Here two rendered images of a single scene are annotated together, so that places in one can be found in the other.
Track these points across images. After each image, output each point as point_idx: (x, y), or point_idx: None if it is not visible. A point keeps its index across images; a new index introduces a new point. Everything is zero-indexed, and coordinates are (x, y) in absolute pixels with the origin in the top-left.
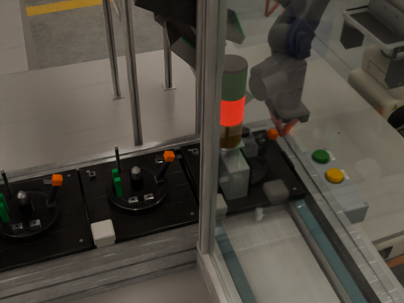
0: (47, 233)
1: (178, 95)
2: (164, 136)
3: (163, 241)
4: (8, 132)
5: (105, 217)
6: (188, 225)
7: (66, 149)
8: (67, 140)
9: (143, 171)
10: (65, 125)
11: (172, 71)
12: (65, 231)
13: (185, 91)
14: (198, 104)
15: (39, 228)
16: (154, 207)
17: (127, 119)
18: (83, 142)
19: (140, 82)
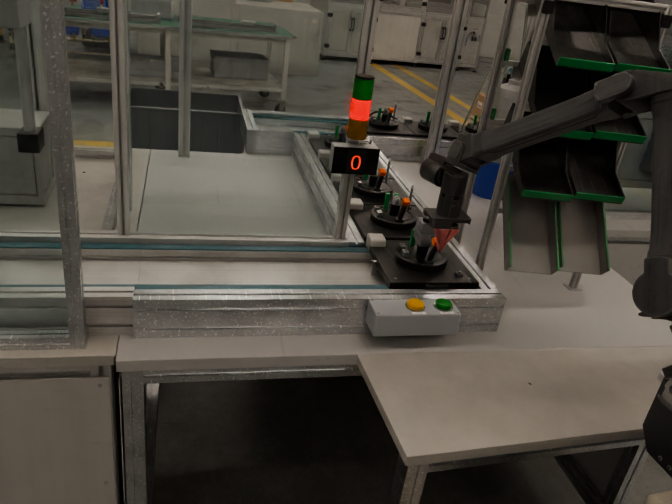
0: (357, 193)
1: (558, 290)
2: (491, 274)
3: (348, 227)
4: (478, 217)
5: (368, 208)
6: (360, 234)
7: (463, 234)
8: (473, 235)
9: (410, 218)
10: (492, 236)
11: (602, 293)
12: (358, 197)
13: (568, 295)
14: (483, 231)
15: (357, 185)
16: (374, 219)
17: None
18: (473, 241)
19: (571, 274)
